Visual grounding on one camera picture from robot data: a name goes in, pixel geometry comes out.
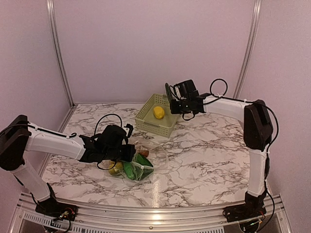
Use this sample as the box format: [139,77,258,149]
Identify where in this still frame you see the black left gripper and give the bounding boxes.
[103,143,136,162]

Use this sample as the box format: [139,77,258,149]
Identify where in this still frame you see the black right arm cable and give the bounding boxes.
[182,78,280,156]

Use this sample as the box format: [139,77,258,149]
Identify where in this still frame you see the left aluminium frame post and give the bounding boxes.
[46,0,75,108]

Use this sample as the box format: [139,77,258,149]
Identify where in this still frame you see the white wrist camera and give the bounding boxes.
[123,123,134,138]
[173,85,185,100]

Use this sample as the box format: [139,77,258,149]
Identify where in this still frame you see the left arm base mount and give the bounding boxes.
[35,183,78,221]

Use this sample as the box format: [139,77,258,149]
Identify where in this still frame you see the yellow fake lemon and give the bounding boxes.
[153,106,165,119]

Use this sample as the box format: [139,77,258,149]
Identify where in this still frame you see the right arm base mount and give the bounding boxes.
[223,191,267,222]

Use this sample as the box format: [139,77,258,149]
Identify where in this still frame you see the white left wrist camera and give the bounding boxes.
[123,123,134,138]

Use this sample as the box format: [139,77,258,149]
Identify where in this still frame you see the pale green perforated basket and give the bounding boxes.
[135,94,180,138]

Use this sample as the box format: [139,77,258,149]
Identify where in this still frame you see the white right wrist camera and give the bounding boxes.
[173,85,185,100]

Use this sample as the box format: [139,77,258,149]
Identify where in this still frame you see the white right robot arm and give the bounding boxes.
[165,80,273,198]

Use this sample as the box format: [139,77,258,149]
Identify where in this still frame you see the aluminium front rail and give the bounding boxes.
[14,193,287,233]

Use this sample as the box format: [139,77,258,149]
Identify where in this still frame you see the green fake cucumber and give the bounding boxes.
[165,83,173,104]

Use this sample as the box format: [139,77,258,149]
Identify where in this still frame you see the clear zip top bag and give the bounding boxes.
[97,140,169,183]

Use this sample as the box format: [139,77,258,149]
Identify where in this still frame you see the right aluminium frame post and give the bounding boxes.
[233,0,262,99]

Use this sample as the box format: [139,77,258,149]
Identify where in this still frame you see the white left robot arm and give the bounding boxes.
[0,115,136,216]

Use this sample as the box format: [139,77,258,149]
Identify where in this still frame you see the brown fake potato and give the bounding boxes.
[139,150,149,158]

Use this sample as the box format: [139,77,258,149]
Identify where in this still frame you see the green fake leafy vegetable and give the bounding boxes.
[121,153,154,182]

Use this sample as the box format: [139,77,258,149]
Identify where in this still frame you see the aluminium frame post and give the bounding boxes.
[46,0,75,108]
[233,0,262,99]

